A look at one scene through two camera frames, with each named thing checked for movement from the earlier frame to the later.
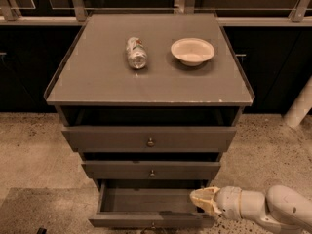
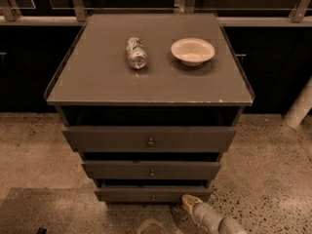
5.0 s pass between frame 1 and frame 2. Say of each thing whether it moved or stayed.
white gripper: moved
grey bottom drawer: moved
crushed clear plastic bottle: stayed
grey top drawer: stayed
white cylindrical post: stayed
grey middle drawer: stayed
